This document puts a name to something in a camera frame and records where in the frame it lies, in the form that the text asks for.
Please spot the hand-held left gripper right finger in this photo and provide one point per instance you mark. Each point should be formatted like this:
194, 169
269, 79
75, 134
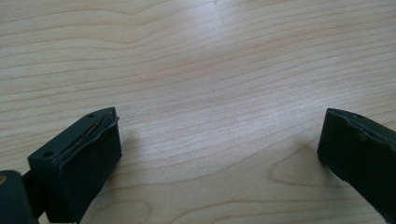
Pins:
361, 155

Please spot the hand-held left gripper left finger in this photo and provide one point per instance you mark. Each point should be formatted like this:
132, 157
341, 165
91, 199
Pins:
84, 161

